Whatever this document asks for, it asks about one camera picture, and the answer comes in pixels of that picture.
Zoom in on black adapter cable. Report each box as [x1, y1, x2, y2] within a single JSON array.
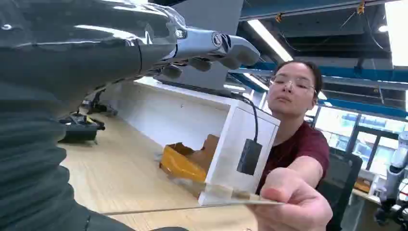
[[220, 90, 260, 143]]

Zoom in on person's hand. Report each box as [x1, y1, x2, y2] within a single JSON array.
[[247, 167, 334, 231]]

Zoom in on short ceiling light strip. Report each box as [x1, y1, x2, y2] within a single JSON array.
[[242, 72, 270, 92]]

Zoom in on ribbed grey left arm sleeve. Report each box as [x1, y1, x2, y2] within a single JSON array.
[[0, 83, 189, 231]]

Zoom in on long ceiling light strip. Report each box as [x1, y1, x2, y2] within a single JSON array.
[[246, 19, 294, 63]]

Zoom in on person's glasses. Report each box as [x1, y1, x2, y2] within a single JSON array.
[[269, 75, 318, 95]]

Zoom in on black device on desk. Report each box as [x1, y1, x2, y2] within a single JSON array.
[[58, 112, 106, 145]]

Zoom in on black office chair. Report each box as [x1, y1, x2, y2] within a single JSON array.
[[316, 147, 364, 231]]

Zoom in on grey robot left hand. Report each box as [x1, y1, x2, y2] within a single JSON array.
[[0, 0, 261, 113]]

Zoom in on thin pale card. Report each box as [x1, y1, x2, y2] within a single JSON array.
[[101, 178, 285, 217]]

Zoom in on black stand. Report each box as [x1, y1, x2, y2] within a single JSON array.
[[82, 89, 119, 116]]

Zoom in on black power adapter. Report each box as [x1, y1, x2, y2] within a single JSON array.
[[236, 138, 264, 177]]

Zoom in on wooden card box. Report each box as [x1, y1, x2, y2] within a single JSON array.
[[159, 134, 221, 199]]

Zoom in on white desk partition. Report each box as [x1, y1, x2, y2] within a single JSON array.
[[101, 76, 281, 206]]

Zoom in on person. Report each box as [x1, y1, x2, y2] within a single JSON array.
[[255, 60, 334, 231]]

